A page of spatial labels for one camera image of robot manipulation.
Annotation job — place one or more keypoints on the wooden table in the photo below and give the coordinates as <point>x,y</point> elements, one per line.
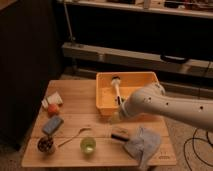
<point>78,111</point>

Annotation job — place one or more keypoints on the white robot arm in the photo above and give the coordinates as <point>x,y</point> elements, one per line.
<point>151,99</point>

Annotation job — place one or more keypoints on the small white block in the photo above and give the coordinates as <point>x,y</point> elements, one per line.
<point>44,104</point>

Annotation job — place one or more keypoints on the grey crumpled cloth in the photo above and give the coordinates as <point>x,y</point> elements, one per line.
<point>142,146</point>

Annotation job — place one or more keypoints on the white box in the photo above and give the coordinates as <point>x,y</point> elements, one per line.
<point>55,98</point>

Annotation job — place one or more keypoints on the metal pole stand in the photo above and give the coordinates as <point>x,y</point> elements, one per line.
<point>72,38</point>

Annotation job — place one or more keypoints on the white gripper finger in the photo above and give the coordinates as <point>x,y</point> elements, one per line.
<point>115,118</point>

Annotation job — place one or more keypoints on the black handle on shelf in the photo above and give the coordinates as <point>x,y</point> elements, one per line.
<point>172,59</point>

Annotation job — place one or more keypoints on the white dish brush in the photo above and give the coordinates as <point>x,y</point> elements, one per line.
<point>115,83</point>

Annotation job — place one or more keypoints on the dark bowl with contents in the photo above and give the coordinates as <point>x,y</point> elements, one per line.
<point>46,145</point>

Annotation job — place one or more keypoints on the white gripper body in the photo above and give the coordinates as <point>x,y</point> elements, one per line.
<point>123,114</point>

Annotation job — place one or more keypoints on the blue sponge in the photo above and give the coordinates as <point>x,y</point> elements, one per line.
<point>52,125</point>

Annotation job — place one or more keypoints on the green cup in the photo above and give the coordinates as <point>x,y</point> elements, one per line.
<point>88,145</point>

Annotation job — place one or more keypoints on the wooden spoon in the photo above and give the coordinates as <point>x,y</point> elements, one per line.
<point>76,135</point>

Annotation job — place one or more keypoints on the grey metal shelf beam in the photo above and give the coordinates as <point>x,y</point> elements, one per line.
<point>136,59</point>

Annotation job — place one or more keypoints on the orange fruit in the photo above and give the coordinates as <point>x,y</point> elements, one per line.
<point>53,109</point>

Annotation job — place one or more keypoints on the black whiteboard eraser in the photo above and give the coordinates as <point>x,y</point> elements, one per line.
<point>121,135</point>

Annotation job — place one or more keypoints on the yellow plastic bin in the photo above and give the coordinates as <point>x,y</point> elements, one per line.
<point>106,99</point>

